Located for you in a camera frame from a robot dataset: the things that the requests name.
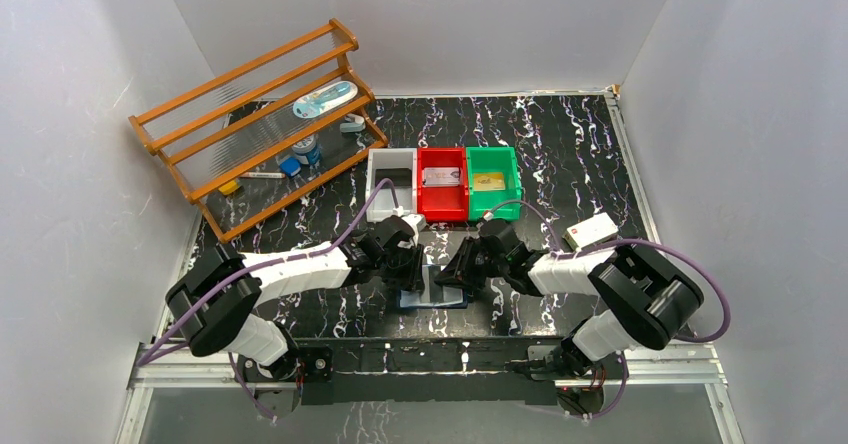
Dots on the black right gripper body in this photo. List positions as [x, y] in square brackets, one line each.
[485, 266]

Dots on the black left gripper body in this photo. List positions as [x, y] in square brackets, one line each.
[407, 266]

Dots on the blue card holder wallet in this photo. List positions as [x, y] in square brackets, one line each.
[433, 296]

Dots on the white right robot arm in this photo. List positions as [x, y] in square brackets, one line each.
[648, 299]

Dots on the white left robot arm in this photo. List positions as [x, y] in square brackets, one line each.
[217, 299]

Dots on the gold credit card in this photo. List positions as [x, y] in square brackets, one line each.
[488, 182]

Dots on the white VIP card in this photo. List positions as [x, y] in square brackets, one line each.
[441, 177]

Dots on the white plastic bin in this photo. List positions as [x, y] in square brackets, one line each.
[386, 195]

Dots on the red plastic bin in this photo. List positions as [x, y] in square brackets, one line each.
[443, 204]

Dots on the green plastic bin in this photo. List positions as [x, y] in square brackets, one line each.
[494, 159]

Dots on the white box with red logo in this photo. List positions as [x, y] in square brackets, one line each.
[597, 229]

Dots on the small blue box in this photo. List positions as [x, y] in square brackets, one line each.
[290, 167]

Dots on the pale green tape dispenser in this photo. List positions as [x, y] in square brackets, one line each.
[352, 123]

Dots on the white marker pen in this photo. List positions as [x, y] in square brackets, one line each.
[263, 175]

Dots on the yellow small block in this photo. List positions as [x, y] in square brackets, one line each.
[229, 188]

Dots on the orange wooden shelf rack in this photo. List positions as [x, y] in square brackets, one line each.
[242, 121]

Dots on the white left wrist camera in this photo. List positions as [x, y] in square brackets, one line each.
[415, 220]

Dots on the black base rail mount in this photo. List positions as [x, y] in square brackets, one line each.
[327, 371]

